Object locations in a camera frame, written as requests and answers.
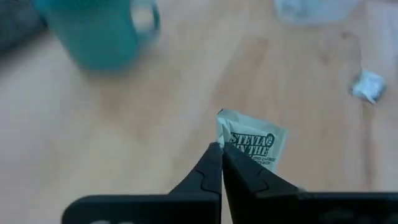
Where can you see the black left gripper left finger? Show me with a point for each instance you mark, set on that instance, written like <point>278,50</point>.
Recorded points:
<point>192,205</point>

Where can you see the white green stevia packet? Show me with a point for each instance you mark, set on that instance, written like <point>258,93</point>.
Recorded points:
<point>255,137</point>

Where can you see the teal enamel mug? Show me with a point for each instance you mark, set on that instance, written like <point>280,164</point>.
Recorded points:
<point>99,34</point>

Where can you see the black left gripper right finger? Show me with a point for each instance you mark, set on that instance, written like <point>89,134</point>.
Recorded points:
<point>264,202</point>

